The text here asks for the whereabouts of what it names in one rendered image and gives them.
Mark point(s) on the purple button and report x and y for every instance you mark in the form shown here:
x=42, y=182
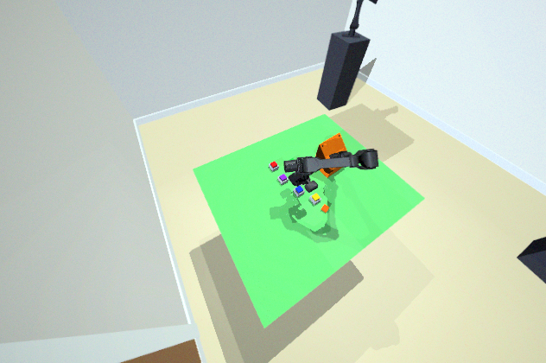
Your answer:
x=282, y=179

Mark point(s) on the red button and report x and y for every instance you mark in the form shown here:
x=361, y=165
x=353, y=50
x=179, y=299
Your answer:
x=273, y=166

